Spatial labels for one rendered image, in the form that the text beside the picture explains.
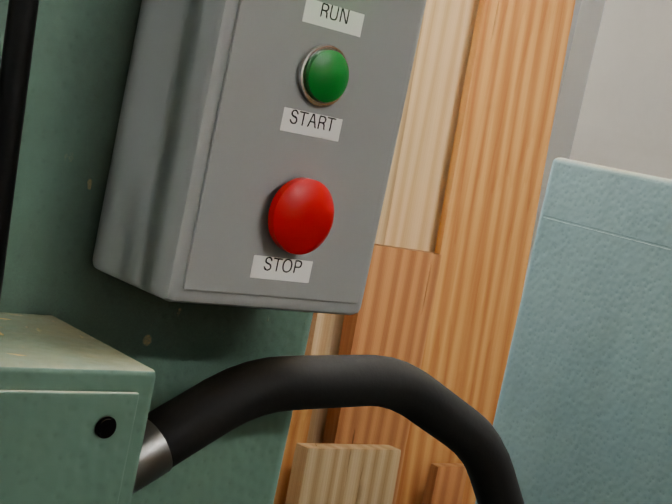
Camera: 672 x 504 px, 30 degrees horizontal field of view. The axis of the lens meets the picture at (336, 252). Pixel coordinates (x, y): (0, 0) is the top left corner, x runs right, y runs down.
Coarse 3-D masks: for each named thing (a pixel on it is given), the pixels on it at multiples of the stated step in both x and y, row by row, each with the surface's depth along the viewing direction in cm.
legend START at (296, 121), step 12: (288, 108) 47; (288, 120) 47; (300, 120) 48; (312, 120) 48; (324, 120) 49; (336, 120) 49; (300, 132) 48; (312, 132) 48; (324, 132) 49; (336, 132) 49
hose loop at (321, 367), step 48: (240, 384) 51; (288, 384) 52; (336, 384) 54; (384, 384) 56; (432, 384) 59; (192, 432) 49; (432, 432) 60; (480, 432) 62; (144, 480) 48; (480, 480) 64
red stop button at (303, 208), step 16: (288, 192) 47; (304, 192) 47; (320, 192) 48; (272, 208) 47; (288, 208) 47; (304, 208) 48; (320, 208) 48; (272, 224) 47; (288, 224) 47; (304, 224) 48; (320, 224) 48; (288, 240) 48; (304, 240) 48; (320, 240) 49
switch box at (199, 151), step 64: (192, 0) 46; (256, 0) 45; (320, 0) 47; (384, 0) 49; (192, 64) 46; (256, 64) 46; (384, 64) 50; (128, 128) 49; (192, 128) 46; (256, 128) 47; (384, 128) 51; (128, 192) 48; (192, 192) 46; (256, 192) 47; (384, 192) 52; (128, 256) 48; (192, 256) 46; (320, 256) 50
